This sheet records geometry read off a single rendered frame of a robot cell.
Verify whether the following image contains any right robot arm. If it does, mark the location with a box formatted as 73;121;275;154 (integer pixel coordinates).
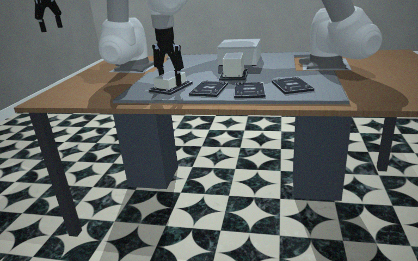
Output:
99;0;154;72

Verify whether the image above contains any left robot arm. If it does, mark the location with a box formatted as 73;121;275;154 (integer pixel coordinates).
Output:
147;0;382;69

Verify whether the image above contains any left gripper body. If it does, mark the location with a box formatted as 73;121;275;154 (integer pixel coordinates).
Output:
155;27;174;54

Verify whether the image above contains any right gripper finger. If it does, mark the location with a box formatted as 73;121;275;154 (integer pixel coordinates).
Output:
48;0;63;28
34;0;48;32

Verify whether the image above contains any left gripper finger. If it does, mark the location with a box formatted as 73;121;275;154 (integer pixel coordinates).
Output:
164;44;184;86
152;44;166;76

